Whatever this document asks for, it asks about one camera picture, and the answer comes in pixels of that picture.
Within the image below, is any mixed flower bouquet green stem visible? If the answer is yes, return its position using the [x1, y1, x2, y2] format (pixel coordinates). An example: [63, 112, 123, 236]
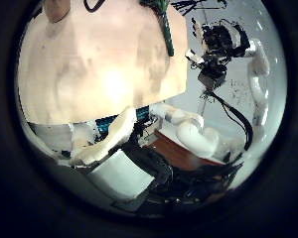
[138, 0, 176, 58]

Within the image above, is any brown wooden door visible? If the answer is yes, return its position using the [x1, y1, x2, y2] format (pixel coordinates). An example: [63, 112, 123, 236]
[152, 130, 224, 172]

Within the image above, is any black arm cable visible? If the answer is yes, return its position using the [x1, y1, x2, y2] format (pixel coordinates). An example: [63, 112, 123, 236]
[207, 90, 255, 152]

